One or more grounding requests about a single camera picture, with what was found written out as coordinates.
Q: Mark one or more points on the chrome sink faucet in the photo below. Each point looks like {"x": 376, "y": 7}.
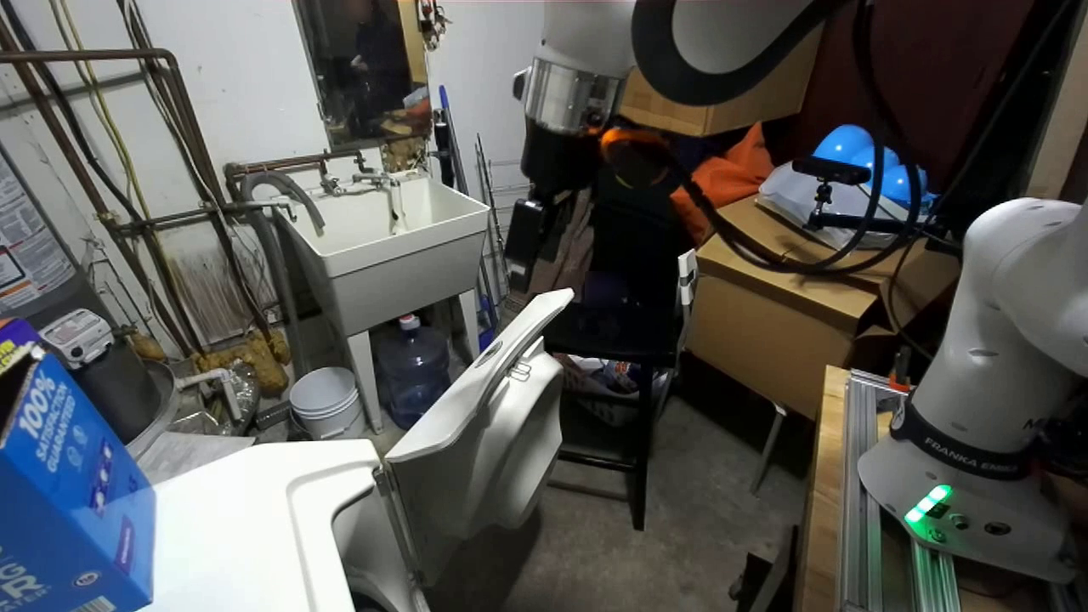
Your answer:
{"x": 360, "y": 180}

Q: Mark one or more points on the blue cardboard detergent box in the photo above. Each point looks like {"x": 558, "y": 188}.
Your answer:
{"x": 54, "y": 499}

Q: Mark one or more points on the dark metal wall pipes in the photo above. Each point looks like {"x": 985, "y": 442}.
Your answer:
{"x": 88, "y": 56}

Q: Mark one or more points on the black stool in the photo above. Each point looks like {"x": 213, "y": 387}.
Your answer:
{"x": 613, "y": 340}

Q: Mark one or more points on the white washer door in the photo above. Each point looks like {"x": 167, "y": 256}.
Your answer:
{"x": 488, "y": 431}

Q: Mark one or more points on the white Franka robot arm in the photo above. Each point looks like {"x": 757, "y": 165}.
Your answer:
{"x": 998, "y": 340}

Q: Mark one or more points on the orange cloth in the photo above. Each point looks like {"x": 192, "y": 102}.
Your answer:
{"x": 724, "y": 176}

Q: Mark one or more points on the grey curved spout pipe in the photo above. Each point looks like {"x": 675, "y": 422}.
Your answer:
{"x": 291, "y": 188}

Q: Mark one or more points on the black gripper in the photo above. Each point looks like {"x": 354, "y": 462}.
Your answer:
{"x": 563, "y": 158}

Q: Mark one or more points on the blue water jug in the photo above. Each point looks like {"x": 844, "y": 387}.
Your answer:
{"x": 412, "y": 369}

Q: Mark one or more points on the blue hard hat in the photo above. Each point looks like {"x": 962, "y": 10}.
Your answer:
{"x": 851, "y": 148}

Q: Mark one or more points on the white plastic bucket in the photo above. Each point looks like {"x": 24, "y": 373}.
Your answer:
{"x": 326, "y": 403}

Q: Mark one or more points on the dark wall mirror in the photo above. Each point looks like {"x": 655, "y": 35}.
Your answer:
{"x": 360, "y": 61}

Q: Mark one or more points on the closed brown cardboard box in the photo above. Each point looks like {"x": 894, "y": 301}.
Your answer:
{"x": 724, "y": 116}

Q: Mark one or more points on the black camera on stand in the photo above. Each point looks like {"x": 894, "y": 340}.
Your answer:
{"x": 833, "y": 173}

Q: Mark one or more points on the dark wall ornament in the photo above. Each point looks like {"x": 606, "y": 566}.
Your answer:
{"x": 428, "y": 22}

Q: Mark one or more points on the open brown cardboard box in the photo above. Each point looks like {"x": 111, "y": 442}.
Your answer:
{"x": 769, "y": 318}

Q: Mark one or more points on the metal furniture leg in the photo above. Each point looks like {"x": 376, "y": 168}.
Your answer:
{"x": 769, "y": 448}

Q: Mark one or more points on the white utility sink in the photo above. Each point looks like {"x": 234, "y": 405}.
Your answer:
{"x": 395, "y": 275}

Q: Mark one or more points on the white plastic sheet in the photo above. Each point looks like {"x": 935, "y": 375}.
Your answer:
{"x": 793, "y": 200}

